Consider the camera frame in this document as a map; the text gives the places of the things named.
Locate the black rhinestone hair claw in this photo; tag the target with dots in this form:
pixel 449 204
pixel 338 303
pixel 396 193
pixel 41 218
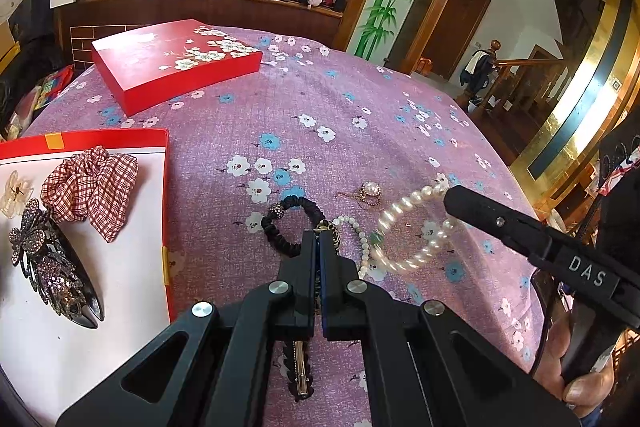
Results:
pixel 49 262

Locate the red plaid fabric scrunchie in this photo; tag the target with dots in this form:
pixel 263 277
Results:
pixel 93 186

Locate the clear flower hair clip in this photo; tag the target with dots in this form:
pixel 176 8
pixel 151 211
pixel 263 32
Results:
pixel 17 192

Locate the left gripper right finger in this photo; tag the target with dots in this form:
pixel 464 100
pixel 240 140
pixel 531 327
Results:
pixel 424 365

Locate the purple floral bedspread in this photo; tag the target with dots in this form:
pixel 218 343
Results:
pixel 318 123

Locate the gold metal hair barrette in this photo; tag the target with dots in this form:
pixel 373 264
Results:
pixel 298 370

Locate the white pearl bracelet green bead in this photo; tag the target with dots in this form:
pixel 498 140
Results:
pixel 413 230

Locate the pearl brooch with gold chain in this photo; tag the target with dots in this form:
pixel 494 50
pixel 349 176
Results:
pixel 369 193

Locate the brown wooden door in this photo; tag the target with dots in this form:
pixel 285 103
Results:
pixel 452 34

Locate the red open gift box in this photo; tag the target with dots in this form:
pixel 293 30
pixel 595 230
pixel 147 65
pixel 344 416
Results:
pixel 47 361

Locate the wooden dresser counter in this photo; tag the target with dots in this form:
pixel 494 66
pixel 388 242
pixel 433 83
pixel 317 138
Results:
pixel 275 16

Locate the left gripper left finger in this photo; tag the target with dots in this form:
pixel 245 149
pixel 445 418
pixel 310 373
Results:
pixel 211 366

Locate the wooden stair railing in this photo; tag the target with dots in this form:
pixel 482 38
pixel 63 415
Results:
pixel 518 98

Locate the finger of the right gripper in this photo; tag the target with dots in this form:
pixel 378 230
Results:
pixel 514 229

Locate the red gift box lid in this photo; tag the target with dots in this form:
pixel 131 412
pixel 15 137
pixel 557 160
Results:
pixel 151 65

